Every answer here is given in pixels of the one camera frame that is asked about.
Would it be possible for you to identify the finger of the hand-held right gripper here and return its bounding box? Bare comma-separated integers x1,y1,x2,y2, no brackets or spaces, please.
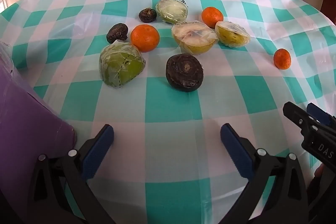
283,101,319,135
306,102,336,127

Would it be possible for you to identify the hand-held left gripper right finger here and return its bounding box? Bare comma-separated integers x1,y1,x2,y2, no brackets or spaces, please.
220,123,310,224

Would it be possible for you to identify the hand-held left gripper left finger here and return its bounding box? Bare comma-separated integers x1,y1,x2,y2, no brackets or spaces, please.
31,124,117,224

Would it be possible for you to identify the small mandarin orange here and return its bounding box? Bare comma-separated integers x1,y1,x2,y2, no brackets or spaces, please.
201,7,224,28
273,48,291,70

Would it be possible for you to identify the purple cardboard box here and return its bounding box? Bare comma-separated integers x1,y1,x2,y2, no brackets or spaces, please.
0,42,78,224

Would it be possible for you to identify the green fruit half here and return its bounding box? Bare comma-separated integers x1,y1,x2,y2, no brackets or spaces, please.
99,40,146,88

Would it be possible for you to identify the small yellow fruit half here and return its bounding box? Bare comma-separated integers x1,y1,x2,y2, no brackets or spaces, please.
215,21,251,48

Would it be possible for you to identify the wrinkled dark fruit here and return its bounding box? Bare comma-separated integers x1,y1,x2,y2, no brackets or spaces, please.
106,23,129,44

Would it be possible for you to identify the large orange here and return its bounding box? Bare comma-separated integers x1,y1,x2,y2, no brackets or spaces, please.
130,25,160,52

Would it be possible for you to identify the large yellow fruit half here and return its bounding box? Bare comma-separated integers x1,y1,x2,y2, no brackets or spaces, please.
171,21,219,55

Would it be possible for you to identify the person's right hand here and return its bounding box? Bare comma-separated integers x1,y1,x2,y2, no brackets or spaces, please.
313,163,326,180

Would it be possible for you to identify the teal white checked tablecloth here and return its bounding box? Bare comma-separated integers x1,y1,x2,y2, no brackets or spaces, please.
0,0,336,224

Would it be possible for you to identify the large dark round fruit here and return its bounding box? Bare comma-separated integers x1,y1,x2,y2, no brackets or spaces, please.
165,54,204,93

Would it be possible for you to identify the small dark round fruit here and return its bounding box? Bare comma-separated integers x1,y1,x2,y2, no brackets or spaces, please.
139,8,158,23

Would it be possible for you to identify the wrapped pale cabbage half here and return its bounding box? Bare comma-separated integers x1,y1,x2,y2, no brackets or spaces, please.
155,0,189,24

